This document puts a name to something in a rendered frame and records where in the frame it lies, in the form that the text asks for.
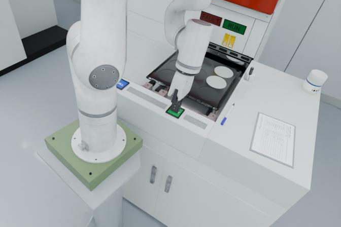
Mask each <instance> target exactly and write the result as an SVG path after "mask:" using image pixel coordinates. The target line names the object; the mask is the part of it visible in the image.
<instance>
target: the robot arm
mask: <svg viewBox="0 0 341 227"><path fill-rule="evenodd" d="M126 1H127V0H81V20H80V21H78V22H76V23H74V24H73V25H72V26H71V27H70V29H69V31H68V33H67V37H66V48H67V54H68V58H69V64H70V69H71V74H72V79H73V84H74V89H75V95H76V102H77V109H78V116H79V124H80V128H78V129H77V130H76V132H75V133H74V134H73V137H72V142H71V145H72V150H73V152H74V154H75V155H76V156H77V157H78V158H79V159H81V160H82V161H85V162H88V163H93V164H99V163H105V162H108V161H111V160H113V159H115V158H116V157H118V156H119V155H120V154H121V153H122V152H123V150H124V148H125V145H126V134H125V132H124V130H123V129H122V128H121V127H120V126H119V125H117V88H116V85H117V84H118V83H119V82H120V80H121V79H122V77H123V74H124V71H125V64H126ZM211 1H212V0H173V1H172V2H171V3H170V4H169V5H168V7H167V8H166V11H165V15H164V31H165V37H166V40H167V41H168V42H169V43H170V44H171V45H172V46H174V47H176V48H177V49H178V50H179V53H178V57H177V61H176V70H177V71H176V73H175V75H174V78H173V80H172V83H171V86H170V89H169V92H168V96H172V95H173V94H174V95H173V97H172V100H171V103H172V105H171V108H170V110H171V111H173V112H175V113H178V112H179V111H180V108H181V105H182V103H181V102H183V99H184V97H185V96H186V95H187V94H188V93H189V91H190V89H191V86H192V83H193V80H194V76H196V75H197V74H198V73H199V72H200V69H201V65H202V62H203V59H204V56H205V54H206V51H207V48H208V45H209V42H210V39H211V36H212V33H213V30H214V27H213V25H212V24H210V23H208V22H206V21H203V20H199V19H189V20H187V24H186V25H185V22H184V18H185V12H186V11H201V10H204V9H206V8H207V7H208V6H209V5H210V3H211Z"/></svg>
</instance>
